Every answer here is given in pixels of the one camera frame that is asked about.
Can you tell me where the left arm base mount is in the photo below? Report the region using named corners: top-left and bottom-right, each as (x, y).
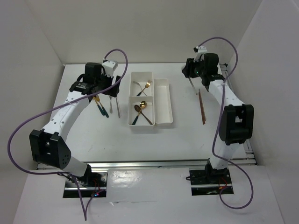
top-left (58, 164), bottom-right (107, 198)

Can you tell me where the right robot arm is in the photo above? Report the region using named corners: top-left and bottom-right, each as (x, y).
top-left (182, 51), bottom-right (254, 183)

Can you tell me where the white narrow tray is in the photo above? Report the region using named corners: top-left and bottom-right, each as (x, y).
top-left (154, 79), bottom-right (173, 126)

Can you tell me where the green handled utensil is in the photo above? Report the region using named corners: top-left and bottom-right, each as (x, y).
top-left (94, 95), bottom-right (109, 118)

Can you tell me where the aluminium side rail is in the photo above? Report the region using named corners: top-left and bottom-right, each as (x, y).
top-left (220, 63), bottom-right (256, 164)

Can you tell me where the small silver fork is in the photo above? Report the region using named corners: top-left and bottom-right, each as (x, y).
top-left (109, 96), bottom-right (113, 114)

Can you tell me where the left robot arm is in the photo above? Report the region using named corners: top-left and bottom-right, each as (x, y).
top-left (29, 60), bottom-right (118, 186)

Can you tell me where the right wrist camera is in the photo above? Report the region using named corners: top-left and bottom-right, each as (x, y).
top-left (193, 45), bottom-right (207, 62)

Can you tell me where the dark wooden spoon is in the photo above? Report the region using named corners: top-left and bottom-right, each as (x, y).
top-left (134, 105), bottom-right (153, 125)

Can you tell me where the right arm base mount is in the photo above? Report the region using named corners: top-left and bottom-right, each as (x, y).
top-left (186, 169), bottom-right (234, 196)

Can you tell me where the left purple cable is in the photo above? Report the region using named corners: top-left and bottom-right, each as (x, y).
top-left (7, 49), bottom-right (128, 221)

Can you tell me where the aluminium front rail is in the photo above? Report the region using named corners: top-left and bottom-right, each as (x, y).
top-left (37, 158), bottom-right (256, 170)

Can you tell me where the large silver fork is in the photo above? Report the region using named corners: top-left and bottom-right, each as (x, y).
top-left (133, 81), bottom-right (148, 96)

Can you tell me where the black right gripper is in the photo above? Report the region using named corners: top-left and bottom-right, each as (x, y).
top-left (181, 56), bottom-right (206, 79)

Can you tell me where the white divided utensil tray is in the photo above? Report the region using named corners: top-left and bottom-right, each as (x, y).
top-left (128, 71), bottom-right (156, 132)

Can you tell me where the gold spoon green handle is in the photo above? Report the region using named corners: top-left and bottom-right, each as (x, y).
top-left (132, 101), bottom-right (147, 125)

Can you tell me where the white plastic spoon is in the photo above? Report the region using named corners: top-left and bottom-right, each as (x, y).
top-left (188, 78), bottom-right (198, 95)

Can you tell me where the gold fork green handle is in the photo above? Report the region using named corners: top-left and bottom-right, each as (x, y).
top-left (137, 80), bottom-right (152, 96)

